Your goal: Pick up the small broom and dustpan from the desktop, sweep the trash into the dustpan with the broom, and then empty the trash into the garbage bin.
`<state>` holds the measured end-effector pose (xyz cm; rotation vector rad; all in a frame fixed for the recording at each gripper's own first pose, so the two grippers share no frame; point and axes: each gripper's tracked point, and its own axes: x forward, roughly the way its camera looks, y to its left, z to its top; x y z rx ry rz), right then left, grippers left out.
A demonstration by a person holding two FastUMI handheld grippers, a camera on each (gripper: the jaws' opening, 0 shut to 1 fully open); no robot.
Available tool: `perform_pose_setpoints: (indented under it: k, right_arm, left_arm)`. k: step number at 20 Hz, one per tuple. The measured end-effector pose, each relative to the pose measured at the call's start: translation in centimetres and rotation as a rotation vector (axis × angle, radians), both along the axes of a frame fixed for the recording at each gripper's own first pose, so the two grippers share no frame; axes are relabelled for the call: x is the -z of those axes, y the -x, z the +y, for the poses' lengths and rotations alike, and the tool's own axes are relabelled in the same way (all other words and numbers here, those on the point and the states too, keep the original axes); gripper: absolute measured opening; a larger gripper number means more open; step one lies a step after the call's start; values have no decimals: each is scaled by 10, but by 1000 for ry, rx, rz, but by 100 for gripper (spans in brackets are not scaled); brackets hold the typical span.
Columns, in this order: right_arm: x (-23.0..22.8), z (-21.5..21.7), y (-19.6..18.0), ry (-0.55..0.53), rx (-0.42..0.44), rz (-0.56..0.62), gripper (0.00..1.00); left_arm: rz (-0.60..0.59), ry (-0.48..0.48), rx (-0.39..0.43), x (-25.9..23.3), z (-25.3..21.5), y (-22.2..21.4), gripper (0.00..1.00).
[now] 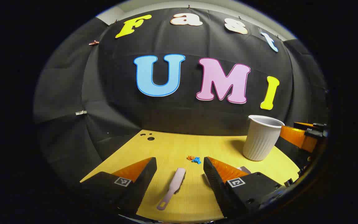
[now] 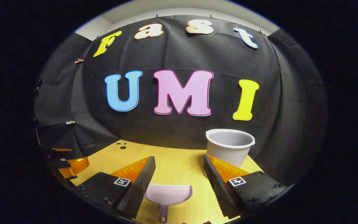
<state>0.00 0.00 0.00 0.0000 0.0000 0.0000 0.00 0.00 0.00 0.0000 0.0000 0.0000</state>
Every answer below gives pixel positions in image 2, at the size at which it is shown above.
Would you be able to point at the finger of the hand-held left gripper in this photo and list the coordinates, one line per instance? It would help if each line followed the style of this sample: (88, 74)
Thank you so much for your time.
(78, 164)
(61, 150)

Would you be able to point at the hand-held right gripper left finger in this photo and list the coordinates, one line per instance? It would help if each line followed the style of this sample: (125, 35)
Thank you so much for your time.
(135, 193)

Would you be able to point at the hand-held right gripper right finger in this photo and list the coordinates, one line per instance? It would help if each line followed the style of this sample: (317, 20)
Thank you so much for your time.
(221, 189)

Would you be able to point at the lilac plastic dustpan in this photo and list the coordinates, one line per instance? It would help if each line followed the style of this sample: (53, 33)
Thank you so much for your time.
(168, 194)

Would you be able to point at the wooden desktop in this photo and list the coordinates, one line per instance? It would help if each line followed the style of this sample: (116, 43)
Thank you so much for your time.
(179, 165)

